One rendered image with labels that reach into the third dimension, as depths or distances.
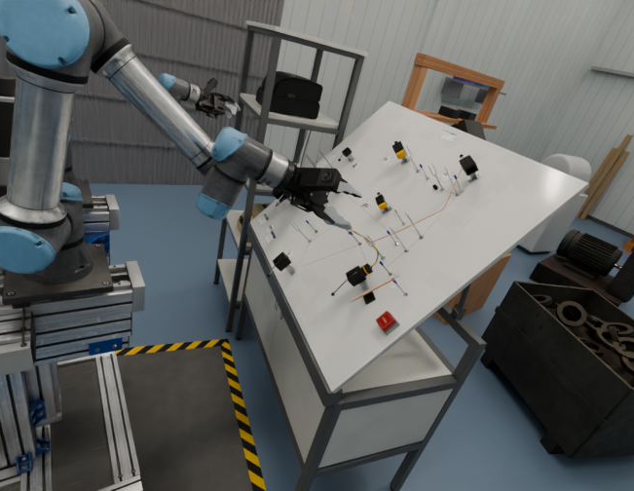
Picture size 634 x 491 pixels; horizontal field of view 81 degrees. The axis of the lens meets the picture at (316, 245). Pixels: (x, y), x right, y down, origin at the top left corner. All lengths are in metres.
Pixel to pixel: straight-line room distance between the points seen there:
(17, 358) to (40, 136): 0.52
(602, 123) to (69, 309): 9.80
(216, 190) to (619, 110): 9.54
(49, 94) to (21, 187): 0.19
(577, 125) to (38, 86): 9.95
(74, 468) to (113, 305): 0.86
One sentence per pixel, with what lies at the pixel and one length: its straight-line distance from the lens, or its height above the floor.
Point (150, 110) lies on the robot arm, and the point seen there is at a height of 1.61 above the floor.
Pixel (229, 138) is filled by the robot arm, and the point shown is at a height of 1.62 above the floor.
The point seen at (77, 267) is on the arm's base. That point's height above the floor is 1.19.
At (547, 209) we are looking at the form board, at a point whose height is 1.55.
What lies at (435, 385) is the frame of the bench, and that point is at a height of 0.80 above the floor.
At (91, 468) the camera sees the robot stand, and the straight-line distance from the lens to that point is 1.90.
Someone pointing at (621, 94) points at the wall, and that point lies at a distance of 10.07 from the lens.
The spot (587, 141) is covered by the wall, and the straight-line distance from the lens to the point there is 10.10.
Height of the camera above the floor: 1.81
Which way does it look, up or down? 27 degrees down
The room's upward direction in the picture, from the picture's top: 15 degrees clockwise
